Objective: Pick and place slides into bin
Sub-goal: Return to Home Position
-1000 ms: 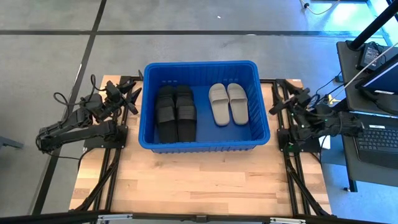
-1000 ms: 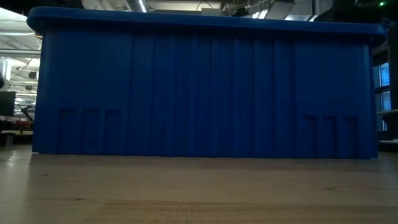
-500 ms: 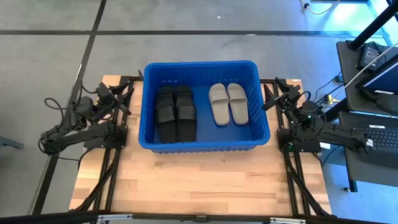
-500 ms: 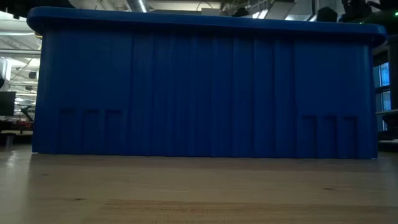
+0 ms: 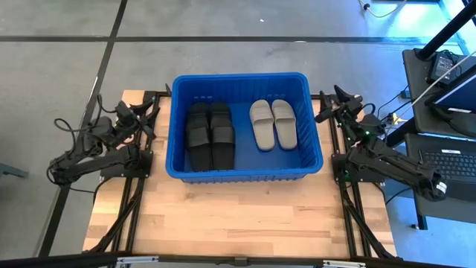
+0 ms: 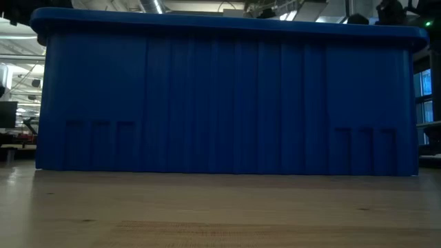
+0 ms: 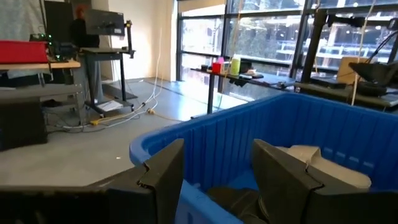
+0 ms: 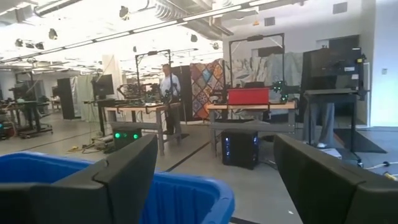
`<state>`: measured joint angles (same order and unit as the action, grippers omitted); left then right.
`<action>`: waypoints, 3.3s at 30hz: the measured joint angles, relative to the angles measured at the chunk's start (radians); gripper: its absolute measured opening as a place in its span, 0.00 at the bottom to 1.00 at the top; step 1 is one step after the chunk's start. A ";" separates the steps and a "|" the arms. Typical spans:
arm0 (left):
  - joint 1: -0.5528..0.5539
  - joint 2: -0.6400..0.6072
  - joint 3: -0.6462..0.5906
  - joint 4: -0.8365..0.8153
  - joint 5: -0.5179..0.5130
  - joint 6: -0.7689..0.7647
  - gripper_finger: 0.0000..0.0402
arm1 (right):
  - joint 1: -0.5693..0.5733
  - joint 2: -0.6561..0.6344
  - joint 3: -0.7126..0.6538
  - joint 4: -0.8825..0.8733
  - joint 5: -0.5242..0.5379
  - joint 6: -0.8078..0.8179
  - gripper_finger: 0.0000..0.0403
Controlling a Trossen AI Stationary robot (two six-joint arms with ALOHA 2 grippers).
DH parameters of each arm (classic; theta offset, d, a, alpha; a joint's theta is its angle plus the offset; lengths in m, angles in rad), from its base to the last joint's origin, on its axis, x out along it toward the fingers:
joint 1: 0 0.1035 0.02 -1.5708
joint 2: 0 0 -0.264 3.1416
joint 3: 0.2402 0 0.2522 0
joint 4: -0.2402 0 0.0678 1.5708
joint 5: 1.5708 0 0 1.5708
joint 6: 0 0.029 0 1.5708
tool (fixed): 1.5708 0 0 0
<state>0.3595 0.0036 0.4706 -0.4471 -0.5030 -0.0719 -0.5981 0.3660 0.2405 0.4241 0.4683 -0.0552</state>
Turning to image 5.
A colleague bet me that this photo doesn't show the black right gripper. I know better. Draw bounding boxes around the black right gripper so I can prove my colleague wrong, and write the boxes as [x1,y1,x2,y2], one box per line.
[315,84,368,128]

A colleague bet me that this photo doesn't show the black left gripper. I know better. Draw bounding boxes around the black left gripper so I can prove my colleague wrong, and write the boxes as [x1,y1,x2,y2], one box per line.
[113,98,162,137]

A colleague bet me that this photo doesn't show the beige rubber slide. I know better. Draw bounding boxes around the beige rubber slide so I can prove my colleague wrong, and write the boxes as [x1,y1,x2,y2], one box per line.
[271,98,299,151]
[248,98,277,152]

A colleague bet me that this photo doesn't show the black rubber slide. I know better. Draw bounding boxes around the black rubber slide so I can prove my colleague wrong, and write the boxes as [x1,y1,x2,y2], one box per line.
[184,101,214,173]
[208,101,237,171]

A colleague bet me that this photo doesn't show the blue plastic bin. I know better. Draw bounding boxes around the blue plastic bin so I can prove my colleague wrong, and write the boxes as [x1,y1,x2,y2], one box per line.
[165,71,324,185]

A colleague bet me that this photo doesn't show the black power adapter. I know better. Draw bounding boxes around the black power adapter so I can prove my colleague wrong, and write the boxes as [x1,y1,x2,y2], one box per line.
[426,51,457,85]

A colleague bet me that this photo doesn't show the black flat display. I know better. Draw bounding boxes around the black flat display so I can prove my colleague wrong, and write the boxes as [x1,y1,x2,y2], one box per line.
[425,72,476,115]

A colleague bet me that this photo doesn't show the black keyboard laptop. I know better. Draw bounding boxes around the black keyboard laptop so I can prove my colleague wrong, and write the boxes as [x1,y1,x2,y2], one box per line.
[419,147,476,204]

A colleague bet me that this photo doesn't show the black laptop desk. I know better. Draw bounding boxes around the black laptop desk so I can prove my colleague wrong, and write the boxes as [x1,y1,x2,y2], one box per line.
[404,133,476,230]

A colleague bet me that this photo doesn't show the gray furniture foot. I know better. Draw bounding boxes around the gray furniture foot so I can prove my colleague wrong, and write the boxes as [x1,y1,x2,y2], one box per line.
[0,162,30,179]

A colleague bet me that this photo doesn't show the black desk with post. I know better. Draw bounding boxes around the black desk with post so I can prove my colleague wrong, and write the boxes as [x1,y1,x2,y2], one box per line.
[402,48,476,135]

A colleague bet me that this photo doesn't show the beige floor cable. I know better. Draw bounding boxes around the beige floor cable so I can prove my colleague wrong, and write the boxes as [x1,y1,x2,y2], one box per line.
[357,0,410,19]

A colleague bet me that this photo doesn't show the white hanging cable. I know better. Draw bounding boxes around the white hanging cable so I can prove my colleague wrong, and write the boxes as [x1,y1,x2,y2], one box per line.
[386,50,476,130]

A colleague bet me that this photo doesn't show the black aluminium frame rails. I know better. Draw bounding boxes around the black aluminium frame rails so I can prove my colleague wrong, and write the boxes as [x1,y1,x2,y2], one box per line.
[318,91,397,260]
[83,89,173,258]

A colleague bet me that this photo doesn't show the black slanted desk post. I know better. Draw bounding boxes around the black slanted desk post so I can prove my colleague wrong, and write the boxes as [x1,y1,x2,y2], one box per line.
[415,0,476,61]

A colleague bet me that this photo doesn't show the black camera mount crossbar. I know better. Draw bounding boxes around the black camera mount crossbar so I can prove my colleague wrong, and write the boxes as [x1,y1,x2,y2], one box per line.
[0,252,476,268]

